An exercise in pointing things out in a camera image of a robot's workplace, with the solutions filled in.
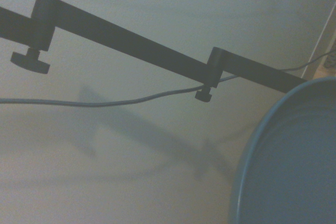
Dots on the black clamp bracket bar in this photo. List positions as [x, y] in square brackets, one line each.
[131, 40]

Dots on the green round plate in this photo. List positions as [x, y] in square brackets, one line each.
[288, 161]

